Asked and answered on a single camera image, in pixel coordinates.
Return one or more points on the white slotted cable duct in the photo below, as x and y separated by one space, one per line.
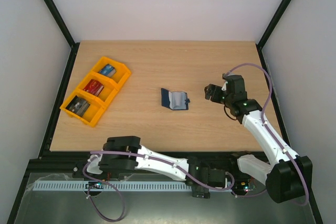
49 185

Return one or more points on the black frame post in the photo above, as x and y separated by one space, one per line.
273 23
60 22

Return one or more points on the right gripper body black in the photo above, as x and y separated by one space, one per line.
215 94

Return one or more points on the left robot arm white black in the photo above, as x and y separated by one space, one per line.
126 154

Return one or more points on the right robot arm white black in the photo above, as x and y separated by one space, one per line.
250 114

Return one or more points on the black aluminium rail base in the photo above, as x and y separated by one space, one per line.
240 165

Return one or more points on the blue cards stack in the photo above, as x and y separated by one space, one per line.
108 70

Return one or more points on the red cards stack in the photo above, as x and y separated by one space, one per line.
93 87

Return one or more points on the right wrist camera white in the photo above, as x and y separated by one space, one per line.
226 81

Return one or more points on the black cards stack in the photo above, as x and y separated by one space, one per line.
78 106

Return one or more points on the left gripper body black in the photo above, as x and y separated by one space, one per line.
199 192

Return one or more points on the right black frame post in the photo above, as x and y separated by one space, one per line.
273 23

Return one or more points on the yellow three-compartment bin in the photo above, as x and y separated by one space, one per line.
93 95

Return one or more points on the left black frame post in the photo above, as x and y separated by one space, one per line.
60 22

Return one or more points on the dark blue card holder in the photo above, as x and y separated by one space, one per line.
175 101

